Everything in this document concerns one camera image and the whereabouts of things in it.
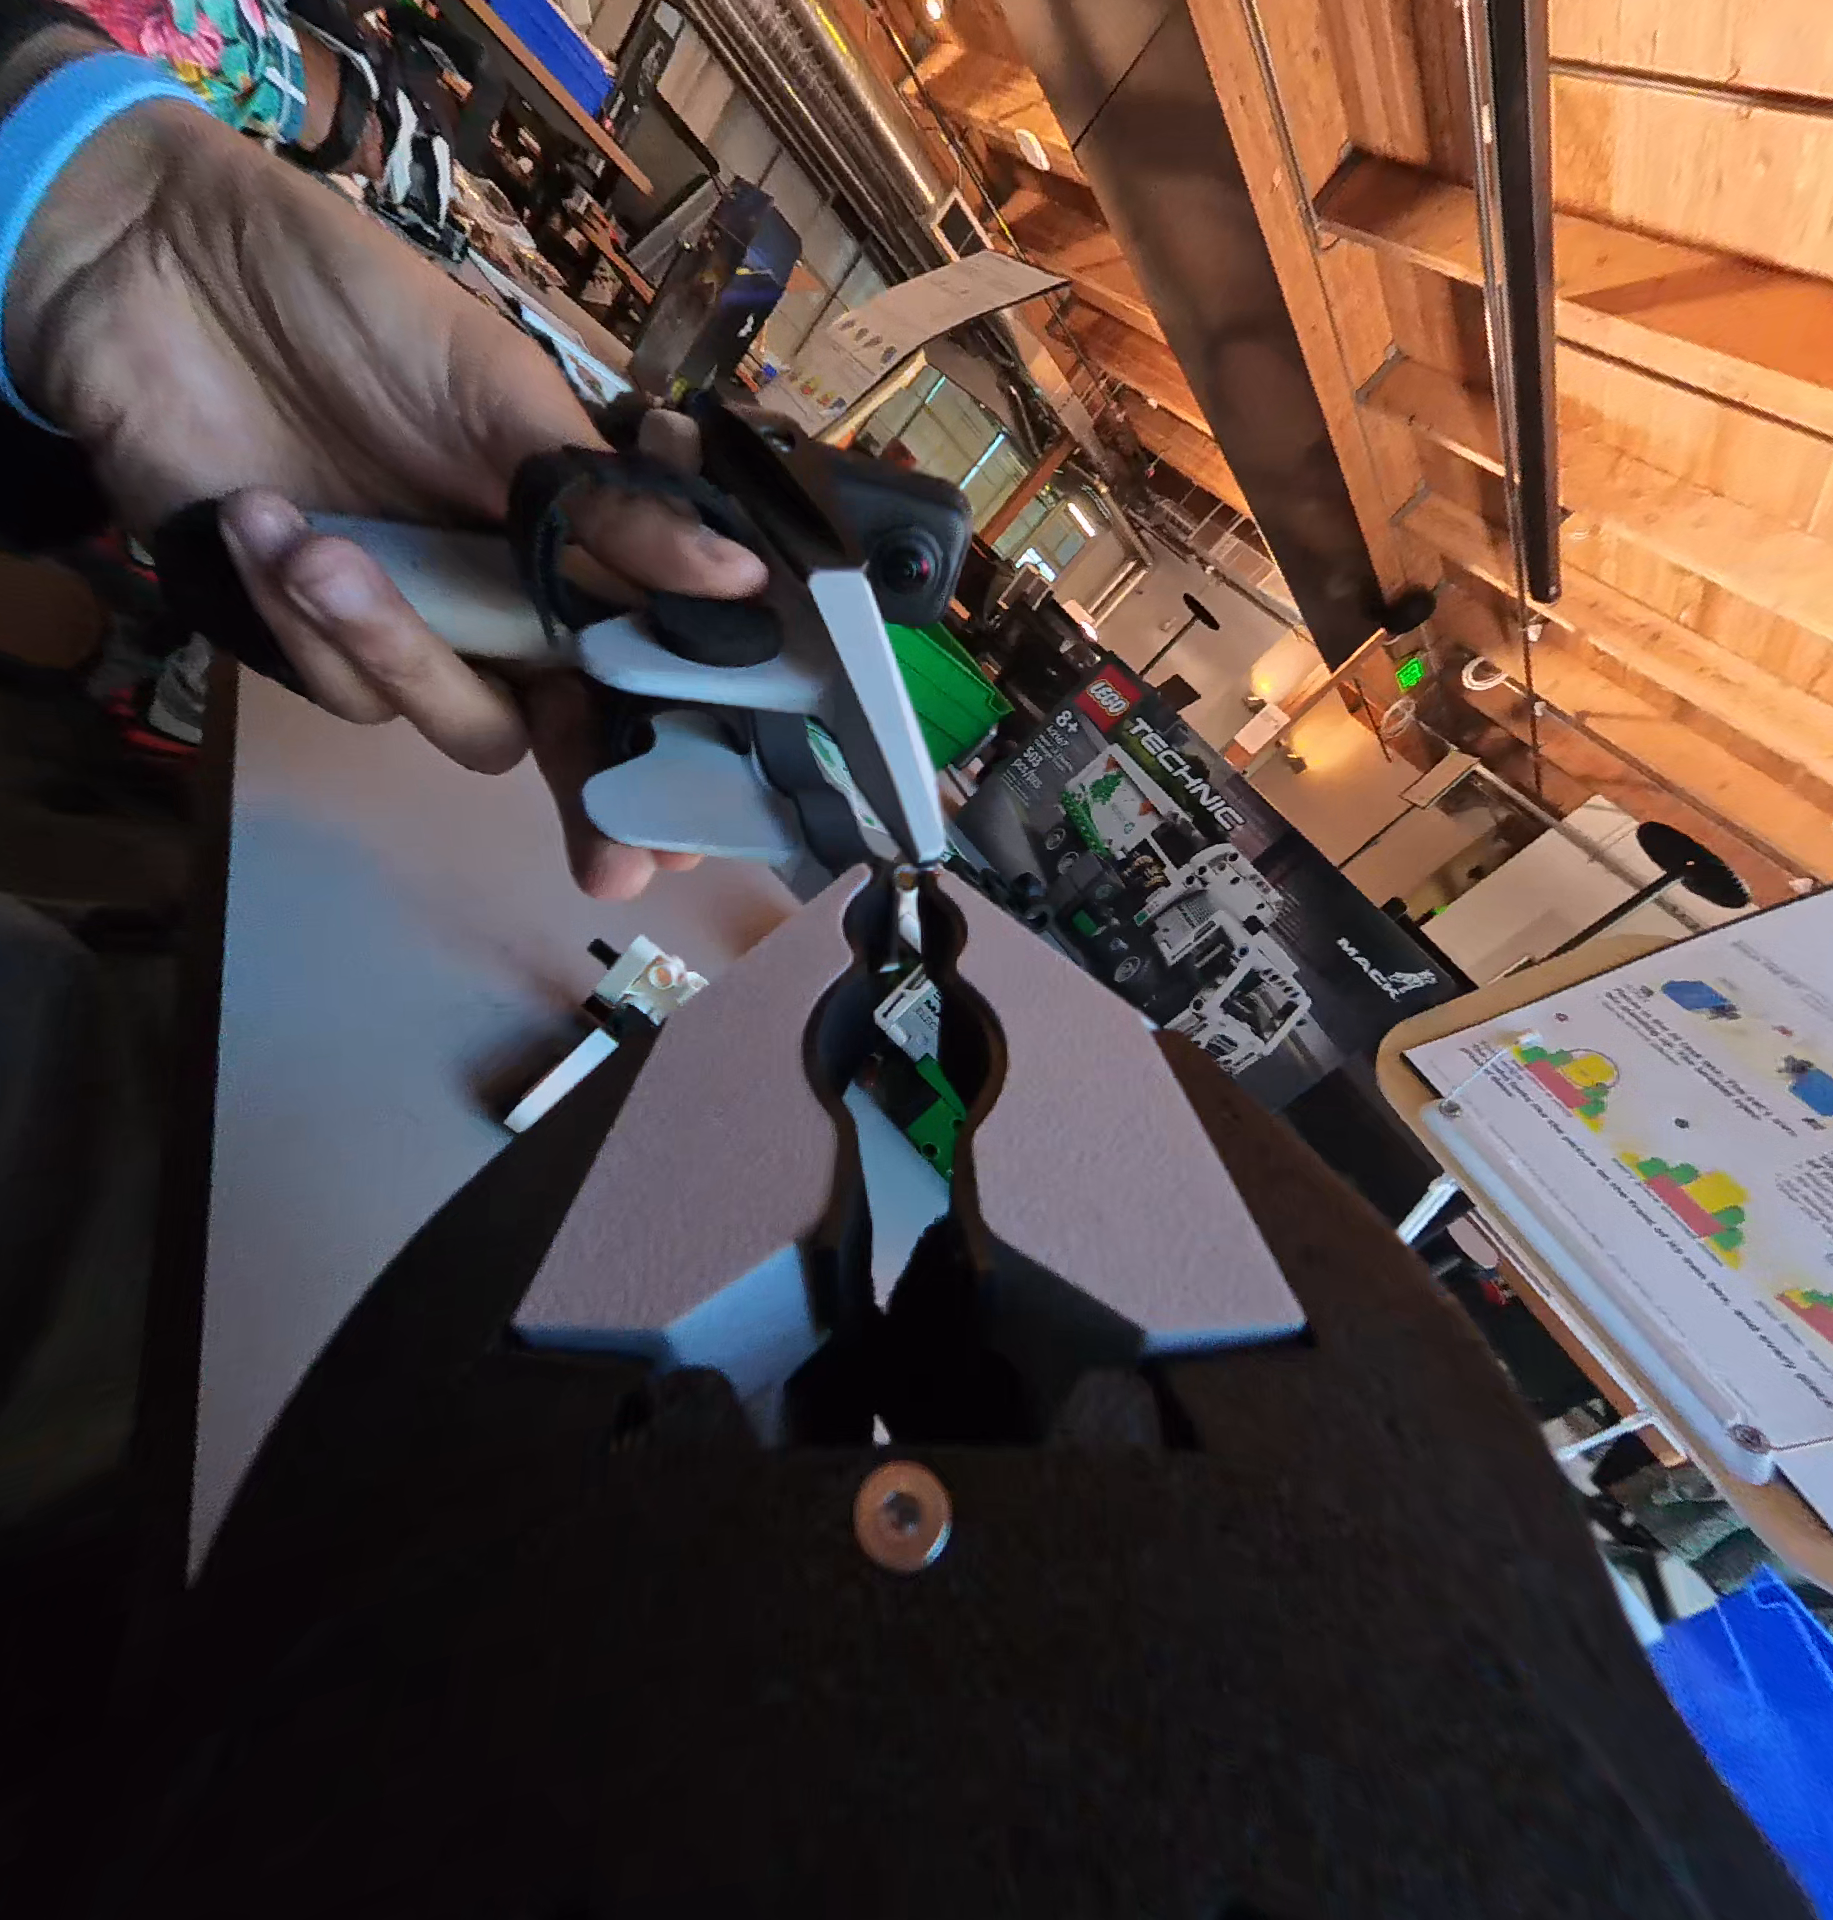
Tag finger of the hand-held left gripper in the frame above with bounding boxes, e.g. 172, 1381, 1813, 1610
803, 569, 952, 872

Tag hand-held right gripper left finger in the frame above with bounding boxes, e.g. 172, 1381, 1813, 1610
509, 861, 876, 1445

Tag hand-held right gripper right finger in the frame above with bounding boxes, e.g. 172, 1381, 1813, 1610
915, 870, 1312, 1355

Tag white lego beam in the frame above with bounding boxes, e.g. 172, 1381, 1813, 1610
499, 1025, 622, 1139

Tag white green lego subassembly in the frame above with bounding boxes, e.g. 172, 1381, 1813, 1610
853, 966, 966, 1185

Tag lego truck set box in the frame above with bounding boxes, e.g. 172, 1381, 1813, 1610
946, 661, 1474, 1114

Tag person's left hand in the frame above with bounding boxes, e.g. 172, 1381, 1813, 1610
15, 104, 774, 905

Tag green plastic bin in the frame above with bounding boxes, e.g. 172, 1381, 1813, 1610
883, 619, 1012, 769

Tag white sign board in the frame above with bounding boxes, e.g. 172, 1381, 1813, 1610
784, 249, 1071, 439

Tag dark printed carton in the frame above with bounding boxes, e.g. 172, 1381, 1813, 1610
628, 179, 808, 410

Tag black floor lamp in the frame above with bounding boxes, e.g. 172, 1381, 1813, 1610
1153, 591, 1224, 694

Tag blue storage bin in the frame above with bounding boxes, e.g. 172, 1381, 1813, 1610
484, 0, 622, 117

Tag wooden instruction board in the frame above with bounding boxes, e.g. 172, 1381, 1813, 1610
1373, 874, 1833, 1620

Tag person's grey trousers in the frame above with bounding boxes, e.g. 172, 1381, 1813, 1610
0, 882, 187, 1509

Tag black round lamp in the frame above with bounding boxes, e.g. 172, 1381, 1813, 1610
1543, 819, 1755, 965

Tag brown chair armrest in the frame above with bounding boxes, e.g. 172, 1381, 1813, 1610
0, 539, 118, 680

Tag blue wristband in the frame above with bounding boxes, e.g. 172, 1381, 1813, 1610
0, 52, 216, 439

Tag blue plastic bin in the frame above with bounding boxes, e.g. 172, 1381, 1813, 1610
1647, 1565, 1833, 1920

